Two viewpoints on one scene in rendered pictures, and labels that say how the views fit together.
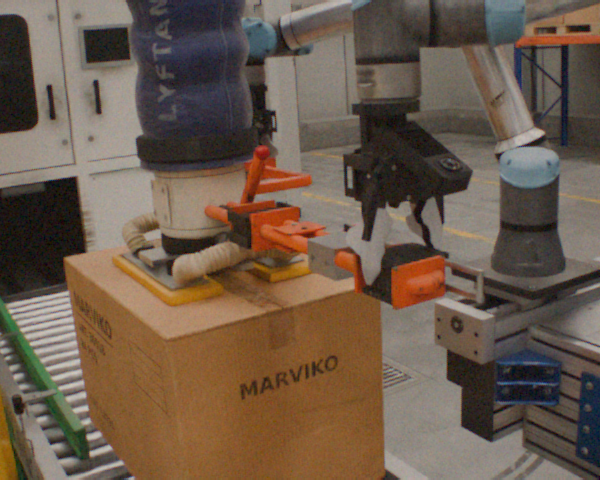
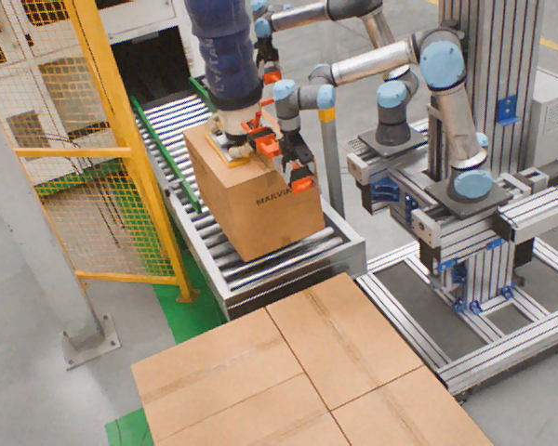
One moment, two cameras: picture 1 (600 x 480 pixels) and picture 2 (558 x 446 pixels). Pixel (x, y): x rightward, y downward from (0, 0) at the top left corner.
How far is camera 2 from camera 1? 131 cm
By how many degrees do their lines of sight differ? 25
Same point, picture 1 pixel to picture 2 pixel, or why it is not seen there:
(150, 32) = (207, 52)
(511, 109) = not seen: hidden behind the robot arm
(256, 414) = (264, 210)
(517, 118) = not seen: hidden behind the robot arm
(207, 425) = (245, 216)
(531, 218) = (389, 120)
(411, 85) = (294, 124)
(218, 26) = (237, 48)
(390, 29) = (285, 109)
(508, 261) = (379, 137)
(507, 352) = (377, 179)
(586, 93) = not seen: outside the picture
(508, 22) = (325, 105)
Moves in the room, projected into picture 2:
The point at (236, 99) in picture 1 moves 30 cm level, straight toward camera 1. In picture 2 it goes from (249, 78) to (243, 113)
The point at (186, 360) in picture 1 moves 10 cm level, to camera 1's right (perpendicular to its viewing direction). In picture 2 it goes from (234, 194) to (259, 193)
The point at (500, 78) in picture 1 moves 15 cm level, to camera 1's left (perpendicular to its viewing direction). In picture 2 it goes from (383, 43) to (346, 47)
